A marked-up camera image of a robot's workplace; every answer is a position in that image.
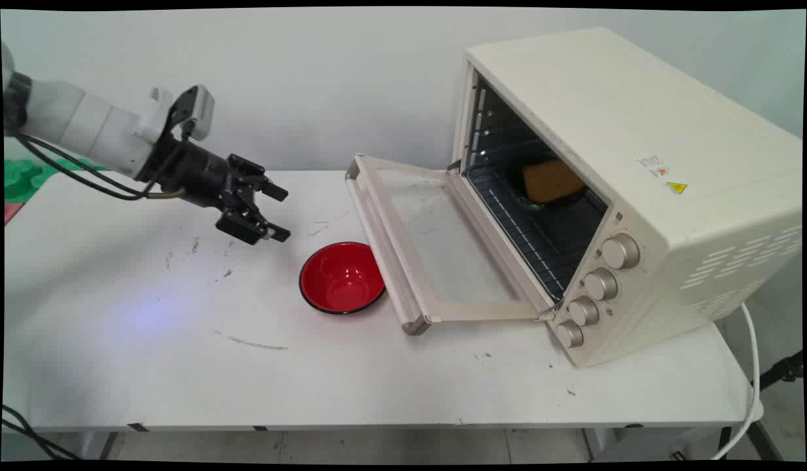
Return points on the beige oven knob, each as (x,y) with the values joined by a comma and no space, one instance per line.
(569,334)
(601,285)
(620,251)
(584,311)

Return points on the cream toaster oven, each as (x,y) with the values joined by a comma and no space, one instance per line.
(639,170)

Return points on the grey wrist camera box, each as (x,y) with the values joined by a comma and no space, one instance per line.
(197,111)

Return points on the black tripod leg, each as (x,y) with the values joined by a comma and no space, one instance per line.
(779,371)

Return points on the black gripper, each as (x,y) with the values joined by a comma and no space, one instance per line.
(203,171)

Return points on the cream glass oven door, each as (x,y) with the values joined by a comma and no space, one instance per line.
(429,245)

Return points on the dark round plate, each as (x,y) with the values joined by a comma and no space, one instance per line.
(527,195)

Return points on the red foam mat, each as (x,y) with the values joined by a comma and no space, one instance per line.
(12,212)

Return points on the bread slice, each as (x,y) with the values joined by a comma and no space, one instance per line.
(552,180)

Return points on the red bowl with black rim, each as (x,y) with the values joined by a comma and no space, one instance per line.
(341,277)

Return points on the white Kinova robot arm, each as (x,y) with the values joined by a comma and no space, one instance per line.
(82,124)

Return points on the green foam mat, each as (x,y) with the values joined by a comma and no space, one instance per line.
(30,176)

